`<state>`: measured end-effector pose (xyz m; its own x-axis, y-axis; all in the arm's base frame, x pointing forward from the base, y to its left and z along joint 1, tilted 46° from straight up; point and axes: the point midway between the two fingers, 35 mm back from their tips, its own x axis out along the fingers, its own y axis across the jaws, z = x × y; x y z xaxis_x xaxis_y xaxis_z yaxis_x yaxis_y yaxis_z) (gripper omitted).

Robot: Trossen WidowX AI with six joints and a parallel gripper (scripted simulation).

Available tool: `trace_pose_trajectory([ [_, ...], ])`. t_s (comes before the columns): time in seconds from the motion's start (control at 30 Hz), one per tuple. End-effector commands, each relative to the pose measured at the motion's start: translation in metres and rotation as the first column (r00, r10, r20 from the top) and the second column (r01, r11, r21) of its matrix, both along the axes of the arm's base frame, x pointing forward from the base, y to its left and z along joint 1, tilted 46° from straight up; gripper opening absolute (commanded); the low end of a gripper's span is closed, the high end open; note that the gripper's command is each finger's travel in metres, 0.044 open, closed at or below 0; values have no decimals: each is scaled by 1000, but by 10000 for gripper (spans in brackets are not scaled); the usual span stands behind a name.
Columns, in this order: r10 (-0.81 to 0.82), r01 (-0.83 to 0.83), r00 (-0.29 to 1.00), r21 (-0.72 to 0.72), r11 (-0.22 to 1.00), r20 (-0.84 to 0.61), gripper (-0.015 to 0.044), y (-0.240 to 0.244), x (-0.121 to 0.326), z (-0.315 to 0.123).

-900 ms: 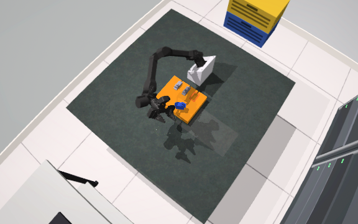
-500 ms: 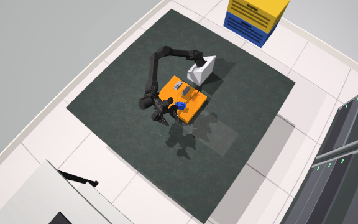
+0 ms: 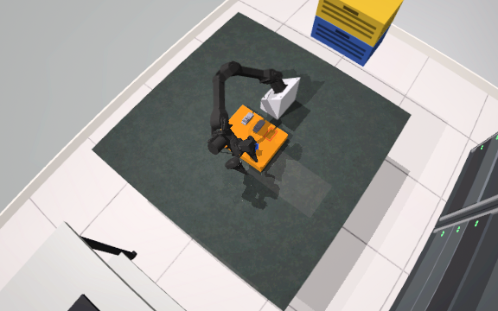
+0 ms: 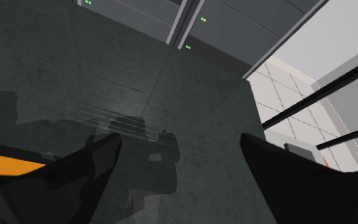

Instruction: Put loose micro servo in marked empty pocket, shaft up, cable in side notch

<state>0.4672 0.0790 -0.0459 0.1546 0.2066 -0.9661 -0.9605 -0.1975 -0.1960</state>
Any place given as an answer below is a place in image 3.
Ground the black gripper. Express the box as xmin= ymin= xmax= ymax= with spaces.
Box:
xmin=225 ymin=137 xmax=259 ymax=175

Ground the orange flat deck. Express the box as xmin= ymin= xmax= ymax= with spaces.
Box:
xmin=229 ymin=105 xmax=288 ymax=172

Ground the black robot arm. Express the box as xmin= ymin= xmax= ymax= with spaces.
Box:
xmin=207 ymin=61 xmax=287 ymax=155

